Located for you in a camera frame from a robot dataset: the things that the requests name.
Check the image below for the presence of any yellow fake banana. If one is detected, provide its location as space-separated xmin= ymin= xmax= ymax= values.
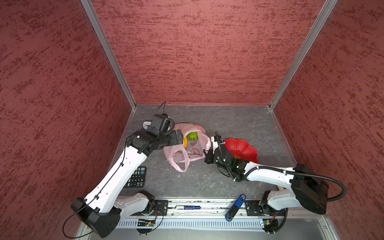
xmin=183 ymin=137 xmax=188 ymax=149

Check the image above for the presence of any aluminium corner post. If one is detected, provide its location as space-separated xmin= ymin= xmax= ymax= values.
xmin=81 ymin=0 xmax=137 ymax=111
xmin=269 ymin=0 xmax=338 ymax=112

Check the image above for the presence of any black calculator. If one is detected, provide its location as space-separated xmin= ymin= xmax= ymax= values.
xmin=123 ymin=167 xmax=147 ymax=189

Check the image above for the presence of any circuit board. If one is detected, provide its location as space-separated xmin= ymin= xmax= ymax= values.
xmin=263 ymin=219 xmax=279 ymax=234
xmin=137 ymin=219 xmax=157 ymax=228

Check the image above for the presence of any red flower-shaped bowl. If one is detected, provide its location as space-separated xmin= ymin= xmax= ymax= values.
xmin=225 ymin=138 xmax=260 ymax=164

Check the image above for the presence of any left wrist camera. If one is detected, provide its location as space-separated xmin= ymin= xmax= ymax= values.
xmin=147 ymin=114 xmax=175 ymax=136

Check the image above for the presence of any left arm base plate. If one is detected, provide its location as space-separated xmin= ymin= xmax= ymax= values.
xmin=150 ymin=200 xmax=169 ymax=216

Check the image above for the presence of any green fake apple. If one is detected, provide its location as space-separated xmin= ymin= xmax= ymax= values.
xmin=188 ymin=132 xmax=199 ymax=141

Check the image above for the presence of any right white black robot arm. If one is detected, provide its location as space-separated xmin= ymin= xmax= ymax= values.
xmin=204 ymin=144 xmax=329 ymax=216

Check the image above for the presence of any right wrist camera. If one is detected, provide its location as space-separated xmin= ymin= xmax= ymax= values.
xmin=211 ymin=135 xmax=223 ymax=151

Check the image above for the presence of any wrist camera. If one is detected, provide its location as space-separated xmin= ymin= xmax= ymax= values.
xmin=147 ymin=114 xmax=175 ymax=136
xmin=211 ymin=135 xmax=223 ymax=151

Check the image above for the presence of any right circuit board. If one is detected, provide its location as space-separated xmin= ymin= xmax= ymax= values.
xmin=263 ymin=219 xmax=279 ymax=234

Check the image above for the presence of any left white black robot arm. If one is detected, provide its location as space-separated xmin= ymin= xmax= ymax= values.
xmin=71 ymin=130 xmax=184 ymax=238

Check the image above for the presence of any right aluminium corner post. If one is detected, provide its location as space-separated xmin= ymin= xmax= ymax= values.
xmin=269 ymin=0 xmax=338 ymax=112

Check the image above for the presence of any left aluminium corner post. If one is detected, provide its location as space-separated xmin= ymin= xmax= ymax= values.
xmin=81 ymin=0 xmax=137 ymax=111

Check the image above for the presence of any left circuit board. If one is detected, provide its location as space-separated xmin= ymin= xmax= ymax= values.
xmin=137 ymin=219 xmax=157 ymax=228

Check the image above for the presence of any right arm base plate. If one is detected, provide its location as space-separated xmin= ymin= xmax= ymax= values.
xmin=245 ymin=200 xmax=285 ymax=217

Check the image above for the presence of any pink plastic bag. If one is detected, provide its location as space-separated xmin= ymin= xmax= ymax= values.
xmin=164 ymin=123 xmax=211 ymax=173

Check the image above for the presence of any blue black marker tool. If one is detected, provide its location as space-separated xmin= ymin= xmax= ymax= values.
xmin=225 ymin=194 xmax=247 ymax=222

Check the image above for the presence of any aluminium front rail frame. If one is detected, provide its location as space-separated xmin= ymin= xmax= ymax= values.
xmin=73 ymin=196 xmax=341 ymax=240

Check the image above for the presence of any black corrugated cable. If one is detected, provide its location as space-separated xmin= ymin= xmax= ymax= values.
xmin=214 ymin=131 xmax=348 ymax=202

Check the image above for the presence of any white teal kitchen timer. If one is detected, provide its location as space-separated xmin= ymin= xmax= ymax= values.
xmin=142 ymin=121 xmax=152 ymax=130

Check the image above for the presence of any blue pen in rail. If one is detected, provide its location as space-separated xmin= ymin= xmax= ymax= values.
xmin=175 ymin=205 xmax=201 ymax=211

